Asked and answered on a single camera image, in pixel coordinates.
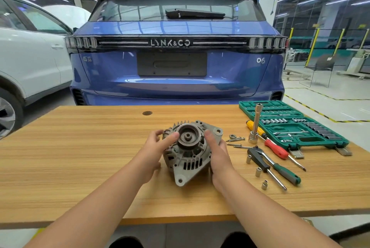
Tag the person's left hand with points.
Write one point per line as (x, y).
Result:
(147, 158)

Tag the person's right hand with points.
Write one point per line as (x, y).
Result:
(221, 166)

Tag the person's right thumb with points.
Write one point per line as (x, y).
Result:
(210, 142)

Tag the person's left thumb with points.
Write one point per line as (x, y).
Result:
(171, 140)

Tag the grey metal car alternator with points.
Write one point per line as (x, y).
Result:
(188, 158)

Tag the person's left forearm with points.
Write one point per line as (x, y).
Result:
(95, 213)

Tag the person's right forearm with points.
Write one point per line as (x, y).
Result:
(268, 219)

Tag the silver hex nut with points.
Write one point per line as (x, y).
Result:
(232, 136)

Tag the long silver bolt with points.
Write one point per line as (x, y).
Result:
(233, 144)
(235, 140)
(242, 147)

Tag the small silver socket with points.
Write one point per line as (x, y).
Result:
(264, 185)
(258, 172)
(249, 159)

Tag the long silver tube socket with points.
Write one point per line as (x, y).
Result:
(255, 125)

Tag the green socket set case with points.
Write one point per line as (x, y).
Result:
(297, 125)

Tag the blue car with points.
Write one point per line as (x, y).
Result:
(176, 48)

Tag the black shoe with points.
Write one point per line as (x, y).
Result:
(237, 240)
(124, 242)

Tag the metal parts trolley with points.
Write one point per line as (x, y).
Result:
(296, 59)

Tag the grey metal chair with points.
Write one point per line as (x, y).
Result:
(319, 68)

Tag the cream workshop machine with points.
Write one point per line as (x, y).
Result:
(357, 62)

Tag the white car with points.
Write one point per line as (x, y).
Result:
(26, 54)

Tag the yellow safety post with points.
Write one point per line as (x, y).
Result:
(312, 46)
(364, 38)
(338, 41)

